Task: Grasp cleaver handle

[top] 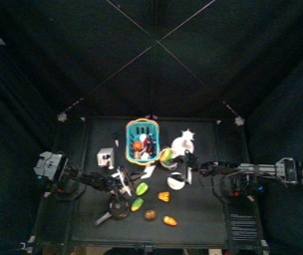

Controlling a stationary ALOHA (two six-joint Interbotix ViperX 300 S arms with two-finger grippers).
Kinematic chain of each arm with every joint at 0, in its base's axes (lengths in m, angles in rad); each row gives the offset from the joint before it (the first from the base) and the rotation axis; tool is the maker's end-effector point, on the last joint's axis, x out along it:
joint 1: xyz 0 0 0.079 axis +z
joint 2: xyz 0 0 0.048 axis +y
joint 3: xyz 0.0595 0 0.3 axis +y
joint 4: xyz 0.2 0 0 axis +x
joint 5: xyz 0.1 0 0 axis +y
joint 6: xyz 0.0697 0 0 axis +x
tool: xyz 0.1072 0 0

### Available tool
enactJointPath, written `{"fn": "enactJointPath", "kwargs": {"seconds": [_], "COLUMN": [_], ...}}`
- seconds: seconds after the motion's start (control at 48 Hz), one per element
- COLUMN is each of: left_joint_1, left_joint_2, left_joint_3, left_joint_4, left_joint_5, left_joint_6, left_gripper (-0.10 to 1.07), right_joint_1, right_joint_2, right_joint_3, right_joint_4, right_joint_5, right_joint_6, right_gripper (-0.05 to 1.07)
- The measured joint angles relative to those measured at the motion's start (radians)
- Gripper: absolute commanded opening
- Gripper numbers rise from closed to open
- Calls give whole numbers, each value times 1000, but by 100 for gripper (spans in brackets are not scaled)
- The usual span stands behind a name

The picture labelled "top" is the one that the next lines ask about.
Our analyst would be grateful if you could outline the green yellow toy vegetable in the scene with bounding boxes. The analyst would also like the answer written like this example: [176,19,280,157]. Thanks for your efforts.
[130,197,145,212]

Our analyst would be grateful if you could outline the white star-shaped toy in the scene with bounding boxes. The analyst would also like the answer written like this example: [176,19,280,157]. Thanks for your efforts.
[169,128,196,157]

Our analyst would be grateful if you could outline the red toy bottle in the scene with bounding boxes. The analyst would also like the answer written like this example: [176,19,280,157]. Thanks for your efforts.
[142,136,153,154]

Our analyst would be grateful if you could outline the orange toy carrot piece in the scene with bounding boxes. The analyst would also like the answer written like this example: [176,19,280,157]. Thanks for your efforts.
[161,215,178,227]

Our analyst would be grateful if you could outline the teal basket with orange rim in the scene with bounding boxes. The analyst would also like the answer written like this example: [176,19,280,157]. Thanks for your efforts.
[125,118,160,166]

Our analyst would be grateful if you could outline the yellow green toy corn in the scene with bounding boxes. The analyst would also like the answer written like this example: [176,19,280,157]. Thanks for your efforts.
[157,147,174,167]

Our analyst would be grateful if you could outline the orange toy pepper piece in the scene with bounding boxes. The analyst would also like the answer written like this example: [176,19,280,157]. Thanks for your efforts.
[156,191,170,203]

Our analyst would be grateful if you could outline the black toy frying pan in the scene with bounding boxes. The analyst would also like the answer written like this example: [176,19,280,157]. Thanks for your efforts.
[93,195,132,227]

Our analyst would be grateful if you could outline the white toy cleaver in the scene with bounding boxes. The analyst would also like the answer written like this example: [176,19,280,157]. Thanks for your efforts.
[140,164,156,180]

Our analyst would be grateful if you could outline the green toy pepper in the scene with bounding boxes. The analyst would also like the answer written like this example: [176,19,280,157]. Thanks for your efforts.
[134,181,150,196]

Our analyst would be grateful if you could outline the brown toy potato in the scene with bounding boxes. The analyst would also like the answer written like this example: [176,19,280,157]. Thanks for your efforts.
[144,209,157,221]

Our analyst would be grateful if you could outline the white printed label sticker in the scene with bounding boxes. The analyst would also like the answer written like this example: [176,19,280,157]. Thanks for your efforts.
[228,213,257,243]

